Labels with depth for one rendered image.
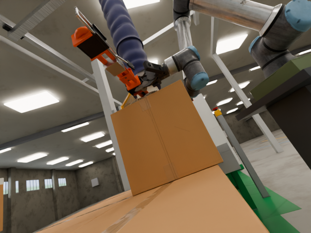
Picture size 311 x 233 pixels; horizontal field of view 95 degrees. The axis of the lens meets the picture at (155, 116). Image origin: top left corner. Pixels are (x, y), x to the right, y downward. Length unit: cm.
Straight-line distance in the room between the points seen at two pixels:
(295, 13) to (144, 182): 102
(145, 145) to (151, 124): 10
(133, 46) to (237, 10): 70
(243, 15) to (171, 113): 66
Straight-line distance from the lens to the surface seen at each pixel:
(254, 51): 118
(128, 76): 74
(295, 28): 102
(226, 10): 104
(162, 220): 23
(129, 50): 123
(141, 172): 67
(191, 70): 74
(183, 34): 106
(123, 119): 73
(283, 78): 97
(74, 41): 58
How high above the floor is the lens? 60
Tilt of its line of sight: 20 degrees up
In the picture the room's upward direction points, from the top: 22 degrees counter-clockwise
